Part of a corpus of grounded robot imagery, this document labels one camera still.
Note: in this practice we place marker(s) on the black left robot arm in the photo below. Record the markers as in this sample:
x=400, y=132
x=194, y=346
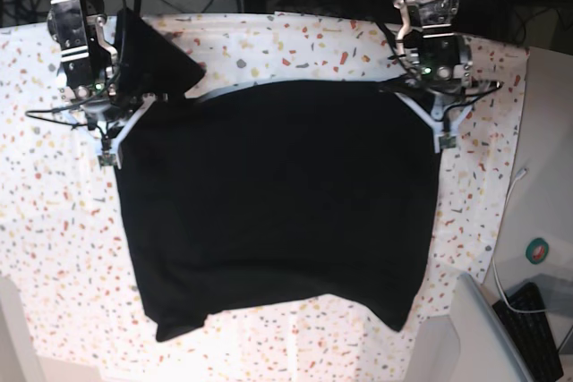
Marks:
x=438, y=82

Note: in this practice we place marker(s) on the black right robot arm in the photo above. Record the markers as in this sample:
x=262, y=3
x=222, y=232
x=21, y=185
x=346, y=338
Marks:
x=107, y=85

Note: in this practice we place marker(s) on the grey monitor edge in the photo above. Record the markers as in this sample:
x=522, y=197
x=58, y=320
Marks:
x=487, y=353

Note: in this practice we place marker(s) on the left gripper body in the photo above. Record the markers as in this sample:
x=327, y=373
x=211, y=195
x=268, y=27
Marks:
x=438, y=103

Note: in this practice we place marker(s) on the green tape roll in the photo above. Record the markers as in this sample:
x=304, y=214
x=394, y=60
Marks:
x=537, y=251

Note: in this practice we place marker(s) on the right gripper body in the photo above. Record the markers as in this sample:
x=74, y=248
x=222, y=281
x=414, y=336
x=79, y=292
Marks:
x=102, y=115

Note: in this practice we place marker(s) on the black keyboard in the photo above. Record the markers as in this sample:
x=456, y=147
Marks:
x=531, y=333

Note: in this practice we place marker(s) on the terrazzo pattern tablecloth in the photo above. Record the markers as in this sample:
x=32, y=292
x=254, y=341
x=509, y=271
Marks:
x=64, y=247

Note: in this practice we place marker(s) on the black printed t-shirt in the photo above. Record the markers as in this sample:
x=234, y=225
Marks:
x=279, y=192

